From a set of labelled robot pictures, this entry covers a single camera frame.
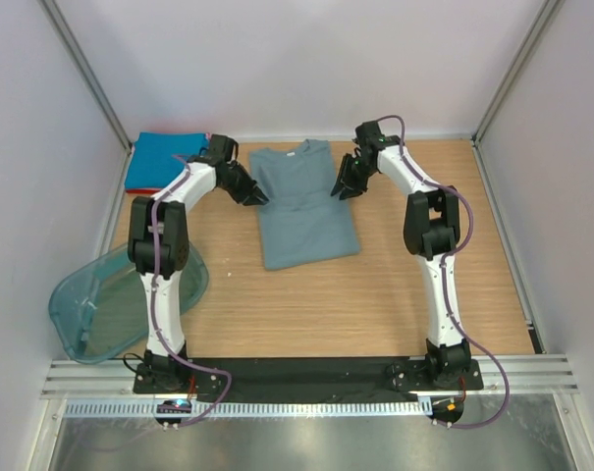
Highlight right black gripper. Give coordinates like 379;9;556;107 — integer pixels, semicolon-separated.
331;153;375;200

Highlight right aluminium frame post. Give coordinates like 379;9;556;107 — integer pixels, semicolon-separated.
471;0;567;146

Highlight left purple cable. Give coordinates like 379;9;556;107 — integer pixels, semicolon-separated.
148;153;234;428

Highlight translucent teal plastic basket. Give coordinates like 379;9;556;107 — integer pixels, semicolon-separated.
49;245;209;364

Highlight grey-blue t shirt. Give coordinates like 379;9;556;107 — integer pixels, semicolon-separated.
249;139;360;271

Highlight purple cable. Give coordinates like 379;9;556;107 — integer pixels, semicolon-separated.
377;114;512;433
148;153;234;428

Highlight aluminium frame post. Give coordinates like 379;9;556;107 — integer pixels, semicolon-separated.
471;0;567;146
36;0;134;151

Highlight slotted grey cable duct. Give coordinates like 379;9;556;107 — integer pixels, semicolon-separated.
65;397;432;419

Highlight aluminium extrusion rail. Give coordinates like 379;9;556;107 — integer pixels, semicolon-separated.
41;354;578;397

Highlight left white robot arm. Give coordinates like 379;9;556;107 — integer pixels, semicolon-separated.
128;134;268;393

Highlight folded blue t shirt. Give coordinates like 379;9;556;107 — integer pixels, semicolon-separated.
125;131;213;191

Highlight left aluminium frame post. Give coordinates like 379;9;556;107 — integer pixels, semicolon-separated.
36;0;134;151

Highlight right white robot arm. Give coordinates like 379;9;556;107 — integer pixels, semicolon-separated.
331;119;471;389

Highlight folded red t shirt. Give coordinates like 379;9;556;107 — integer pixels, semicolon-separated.
125;137;218;196

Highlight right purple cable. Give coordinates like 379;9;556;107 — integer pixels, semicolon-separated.
377;114;512;433

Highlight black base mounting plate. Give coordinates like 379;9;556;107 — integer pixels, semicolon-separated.
132;356;483;404

